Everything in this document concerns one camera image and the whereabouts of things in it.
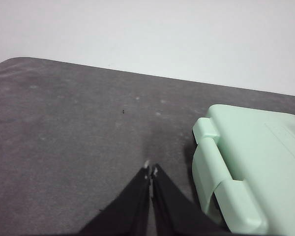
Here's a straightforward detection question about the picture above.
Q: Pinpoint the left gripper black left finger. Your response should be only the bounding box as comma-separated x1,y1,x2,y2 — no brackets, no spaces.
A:
76,161,152,236

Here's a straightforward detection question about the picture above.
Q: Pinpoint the mint green breakfast machine base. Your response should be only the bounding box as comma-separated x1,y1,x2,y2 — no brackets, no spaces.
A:
191,137,227,222

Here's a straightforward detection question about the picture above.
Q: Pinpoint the mint green hinged griddle lid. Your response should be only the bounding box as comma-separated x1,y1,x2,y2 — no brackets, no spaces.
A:
192,104,295,236

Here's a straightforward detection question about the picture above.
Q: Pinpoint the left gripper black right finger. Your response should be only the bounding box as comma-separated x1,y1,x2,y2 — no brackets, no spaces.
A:
150,163,232,236

